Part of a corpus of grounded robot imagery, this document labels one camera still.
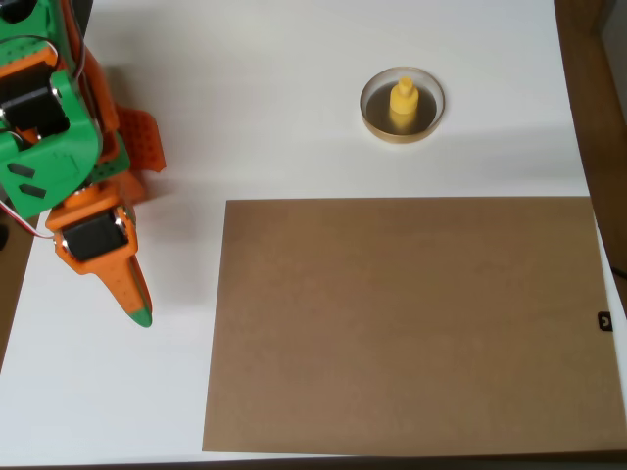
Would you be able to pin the orange gripper with servo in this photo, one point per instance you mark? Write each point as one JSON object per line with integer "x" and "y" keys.
{"x": 93, "y": 243}

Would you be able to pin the small yellow plastic piece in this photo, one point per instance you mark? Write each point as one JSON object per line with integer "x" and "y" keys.
{"x": 404, "y": 103}

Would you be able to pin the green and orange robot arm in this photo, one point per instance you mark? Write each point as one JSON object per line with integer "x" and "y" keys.
{"x": 49, "y": 161}

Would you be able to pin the orange robot base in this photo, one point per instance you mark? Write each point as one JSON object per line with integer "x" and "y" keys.
{"x": 144, "y": 142}

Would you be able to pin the round shallow metal dish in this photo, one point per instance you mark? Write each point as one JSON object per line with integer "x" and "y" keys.
{"x": 401, "y": 138}

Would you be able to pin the brown cardboard board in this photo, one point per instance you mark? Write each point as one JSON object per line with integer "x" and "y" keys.
{"x": 401, "y": 323}

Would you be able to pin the small black tag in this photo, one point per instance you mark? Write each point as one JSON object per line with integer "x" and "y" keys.
{"x": 604, "y": 320}

